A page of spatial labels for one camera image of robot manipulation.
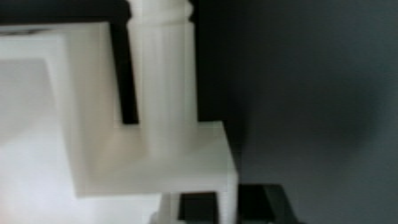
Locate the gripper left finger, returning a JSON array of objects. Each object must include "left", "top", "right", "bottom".
[{"left": 177, "top": 192, "right": 218, "bottom": 224}]

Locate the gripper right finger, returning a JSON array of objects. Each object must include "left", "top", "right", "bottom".
[{"left": 237, "top": 184, "right": 296, "bottom": 224}]

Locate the white chair seat part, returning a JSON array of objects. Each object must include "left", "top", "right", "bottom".
[{"left": 0, "top": 23, "right": 237, "bottom": 224}]

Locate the white chair back part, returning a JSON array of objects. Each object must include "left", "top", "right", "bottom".
[{"left": 125, "top": 0, "right": 197, "bottom": 159}]

